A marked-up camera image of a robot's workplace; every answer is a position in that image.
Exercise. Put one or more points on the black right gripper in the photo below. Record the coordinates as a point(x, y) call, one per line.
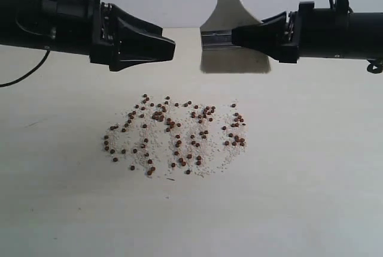
point(271, 38)

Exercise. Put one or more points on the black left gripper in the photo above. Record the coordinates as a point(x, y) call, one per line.
point(121, 40)

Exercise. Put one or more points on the white paint brush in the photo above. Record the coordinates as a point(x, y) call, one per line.
point(219, 54)

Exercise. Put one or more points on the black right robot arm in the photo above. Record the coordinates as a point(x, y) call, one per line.
point(313, 32)

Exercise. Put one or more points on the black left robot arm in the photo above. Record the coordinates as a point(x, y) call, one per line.
point(59, 26)

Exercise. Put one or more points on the pile of brown pellets and grains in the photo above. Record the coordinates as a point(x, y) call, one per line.
point(163, 136)

